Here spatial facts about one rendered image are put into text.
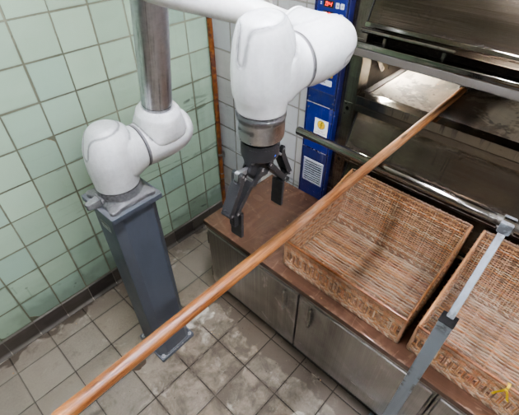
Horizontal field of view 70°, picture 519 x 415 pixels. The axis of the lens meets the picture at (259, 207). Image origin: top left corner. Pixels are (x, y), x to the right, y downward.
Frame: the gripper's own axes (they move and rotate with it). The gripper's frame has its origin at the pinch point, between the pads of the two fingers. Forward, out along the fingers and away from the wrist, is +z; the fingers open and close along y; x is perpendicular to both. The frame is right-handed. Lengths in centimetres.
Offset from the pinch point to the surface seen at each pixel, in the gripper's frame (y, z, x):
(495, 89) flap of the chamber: -74, -12, 25
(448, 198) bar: -51, 12, 29
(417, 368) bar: -27, 59, 45
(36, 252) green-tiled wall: 25, 83, -116
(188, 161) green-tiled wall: -68, 78, -112
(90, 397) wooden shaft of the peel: 45.6, 9.4, 1.5
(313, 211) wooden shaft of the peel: -17.3, 8.8, 4.4
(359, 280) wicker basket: -53, 70, 12
